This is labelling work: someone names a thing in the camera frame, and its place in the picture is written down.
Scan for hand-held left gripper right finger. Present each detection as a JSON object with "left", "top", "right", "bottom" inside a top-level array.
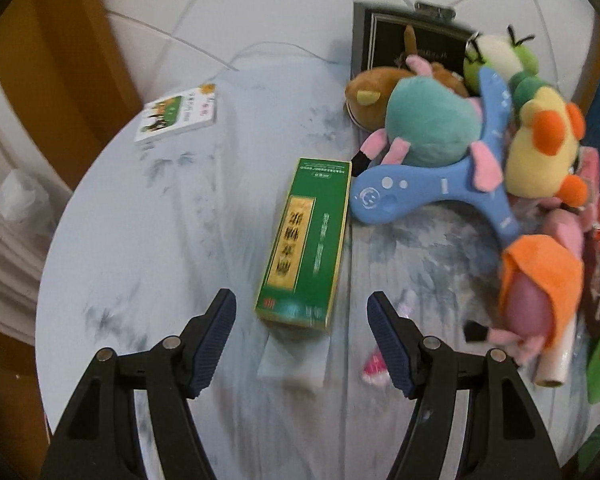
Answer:
[{"left": 367, "top": 290, "right": 563, "bottom": 480}]

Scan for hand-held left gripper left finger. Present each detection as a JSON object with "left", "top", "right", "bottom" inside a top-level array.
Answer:
[{"left": 40, "top": 287, "right": 238, "bottom": 480}]

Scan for green medicine box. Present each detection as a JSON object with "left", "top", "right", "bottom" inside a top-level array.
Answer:
[{"left": 254, "top": 157, "right": 353, "bottom": 336}]

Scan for round light blue desktop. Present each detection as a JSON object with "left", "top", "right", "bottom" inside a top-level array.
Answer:
[{"left": 35, "top": 55, "right": 600, "bottom": 480}]

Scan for pink candy wrapper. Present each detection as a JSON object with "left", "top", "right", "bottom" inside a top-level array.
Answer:
[{"left": 361, "top": 352, "right": 393, "bottom": 386}]

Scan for clear plastic packet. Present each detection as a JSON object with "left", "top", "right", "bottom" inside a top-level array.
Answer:
[{"left": 257, "top": 332, "right": 331, "bottom": 393}]

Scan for blue plastic toy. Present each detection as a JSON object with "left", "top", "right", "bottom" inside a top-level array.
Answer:
[{"left": 350, "top": 67, "right": 523, "bottom": 251}]

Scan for pink pig plush orange dress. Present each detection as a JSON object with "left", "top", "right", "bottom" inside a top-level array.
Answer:
[{"left": 462, "top": 207, "right": 586, "bottom": 366}]

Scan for white paper tube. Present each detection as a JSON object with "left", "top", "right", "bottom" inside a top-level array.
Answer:
[{"left": 532, "top": 317, "right": 578, "bottom": 388}]

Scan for white pleated curtain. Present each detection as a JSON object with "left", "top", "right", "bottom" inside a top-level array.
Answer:
[{"left": 0, "top": 90, "right": 76, "bottom": 346}]

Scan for teal plush toy pink limbs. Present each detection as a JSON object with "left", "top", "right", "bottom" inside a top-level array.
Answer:
[{"left": 352, "top": 55, "right": 503, "bottom": 193}]

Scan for yellow duck plush toy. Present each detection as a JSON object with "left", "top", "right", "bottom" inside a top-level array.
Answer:
[{"left": 507, "top": 85, "right": 588, "bottom": 208}]

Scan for small card box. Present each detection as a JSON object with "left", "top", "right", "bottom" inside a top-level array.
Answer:
[{"left": 134, "top": 84, "right": 217, "bottom": 143}]

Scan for brown plush toy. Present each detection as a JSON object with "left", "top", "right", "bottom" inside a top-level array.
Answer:
[{"left": 344, "top": 66, "right": 468, "bottom": 131}]

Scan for pink tissue packet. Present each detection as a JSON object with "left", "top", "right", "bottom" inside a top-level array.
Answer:
[{"left": 577, "top": 147, "right": 600, "bottom": 211}]

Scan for green white caterpillar plush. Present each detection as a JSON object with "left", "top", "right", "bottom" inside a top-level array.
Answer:
[{"left": 462, "top": 27, "right": 556, "bottom": 106}]

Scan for black picture frame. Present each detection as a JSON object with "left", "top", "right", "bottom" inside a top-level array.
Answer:
[{"left": 352, "top": 0, "right": 481, "bottom": 76}]

